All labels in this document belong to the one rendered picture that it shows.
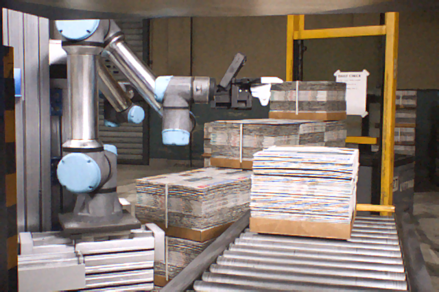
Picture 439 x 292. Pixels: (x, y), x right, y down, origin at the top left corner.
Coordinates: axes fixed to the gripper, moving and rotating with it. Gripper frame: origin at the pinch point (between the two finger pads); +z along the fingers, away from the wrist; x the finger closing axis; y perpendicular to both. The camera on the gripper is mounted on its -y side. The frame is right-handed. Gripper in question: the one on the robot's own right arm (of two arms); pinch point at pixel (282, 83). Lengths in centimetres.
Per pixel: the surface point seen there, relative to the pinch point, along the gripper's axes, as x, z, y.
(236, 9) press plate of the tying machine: 103, -7, 9
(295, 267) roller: 19, 3, 47
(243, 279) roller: 29, -9, 49
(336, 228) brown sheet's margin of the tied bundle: -5.4, 15.7, 39.7
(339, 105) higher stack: -185, 38, -17
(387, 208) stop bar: -49, 38, 36
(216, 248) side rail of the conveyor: 6.0, -16.8, 44.9
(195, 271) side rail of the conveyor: 26, -20, 48
